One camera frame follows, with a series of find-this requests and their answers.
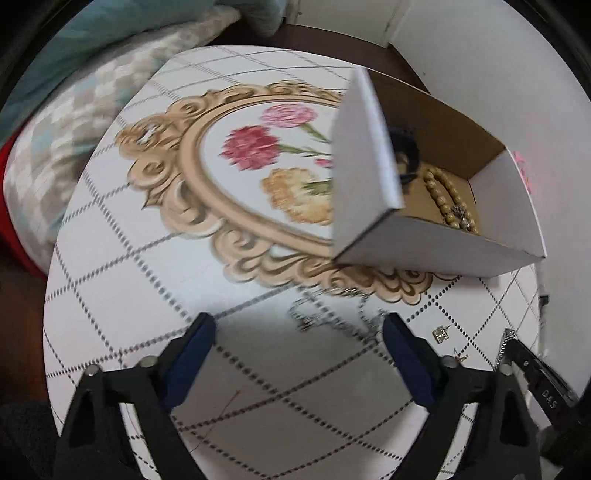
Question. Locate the square gold earring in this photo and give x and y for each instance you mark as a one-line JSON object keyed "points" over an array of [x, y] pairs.
{"points": [[441, 333]]}

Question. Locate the teal blanket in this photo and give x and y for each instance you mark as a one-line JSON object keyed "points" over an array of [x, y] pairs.
{"points": [[92, 41]]}

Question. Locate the white cardboard box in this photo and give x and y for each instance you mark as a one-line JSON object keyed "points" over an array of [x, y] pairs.
{"points": [[364, 184]]}

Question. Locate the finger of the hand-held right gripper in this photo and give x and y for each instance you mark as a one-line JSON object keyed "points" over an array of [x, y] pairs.
{"points": [[540, 376]]}

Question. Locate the small silver brooch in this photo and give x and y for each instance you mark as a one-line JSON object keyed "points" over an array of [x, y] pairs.
{"points": [[463, 218]]}

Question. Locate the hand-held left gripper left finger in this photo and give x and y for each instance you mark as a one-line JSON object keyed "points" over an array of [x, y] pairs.
{"points": [[187, 360]]}

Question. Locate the grey white patterned pillow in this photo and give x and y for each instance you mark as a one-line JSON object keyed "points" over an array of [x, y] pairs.
{"points": [[69, 138]]}

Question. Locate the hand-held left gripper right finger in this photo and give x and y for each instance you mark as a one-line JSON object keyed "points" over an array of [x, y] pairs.
{"points": [[411, 360]]}

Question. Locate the small gold earring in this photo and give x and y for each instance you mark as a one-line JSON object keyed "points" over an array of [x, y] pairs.
{"points": [[458, 357]]}

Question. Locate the red thread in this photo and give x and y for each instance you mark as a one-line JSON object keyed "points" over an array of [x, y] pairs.
{"points": [[221, 417]]}

